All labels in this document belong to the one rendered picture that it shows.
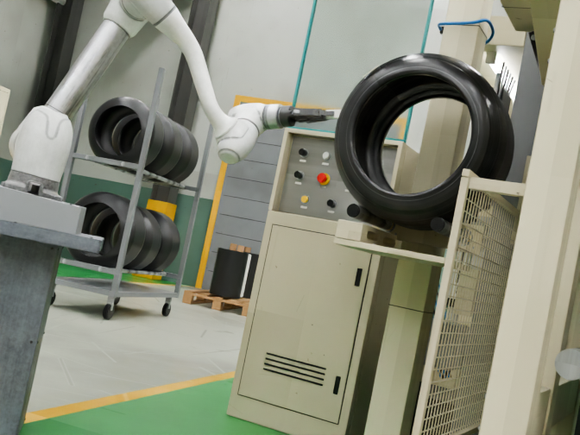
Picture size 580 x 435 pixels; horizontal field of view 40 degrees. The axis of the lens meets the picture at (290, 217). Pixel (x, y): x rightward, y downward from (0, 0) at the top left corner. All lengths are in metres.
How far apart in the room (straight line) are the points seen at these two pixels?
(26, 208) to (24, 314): 0.33
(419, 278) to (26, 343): 1.32
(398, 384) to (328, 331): 0.54
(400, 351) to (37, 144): 1.40
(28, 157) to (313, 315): 1.37
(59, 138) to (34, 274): 0.43
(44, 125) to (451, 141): 1.38
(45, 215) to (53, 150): 0.24
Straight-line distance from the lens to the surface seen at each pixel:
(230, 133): 2.72
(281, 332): 3.37
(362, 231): 2.52
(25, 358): 2.55
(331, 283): 3.28
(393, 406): 2.86
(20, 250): 2.52
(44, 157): 2.56
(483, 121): 2.47
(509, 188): 1.91
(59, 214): 2.44
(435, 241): 2.80
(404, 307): 2.84
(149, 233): 6.45
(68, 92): 2.82
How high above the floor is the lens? 0.70
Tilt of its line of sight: 3 degrees up
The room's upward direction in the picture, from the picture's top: 12 degrees clockwise
